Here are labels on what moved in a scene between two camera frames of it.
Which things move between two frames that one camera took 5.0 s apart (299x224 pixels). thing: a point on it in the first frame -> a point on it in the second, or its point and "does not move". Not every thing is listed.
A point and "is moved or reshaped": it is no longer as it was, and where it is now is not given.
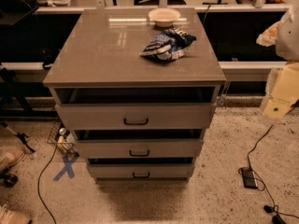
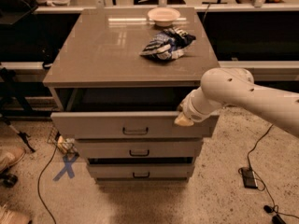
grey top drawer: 135,115 is moved or reshaped
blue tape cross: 67,168 does not move
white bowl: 163,17 does not move
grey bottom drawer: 141,171 does not move
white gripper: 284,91 -> 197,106
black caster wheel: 8,180 does not move
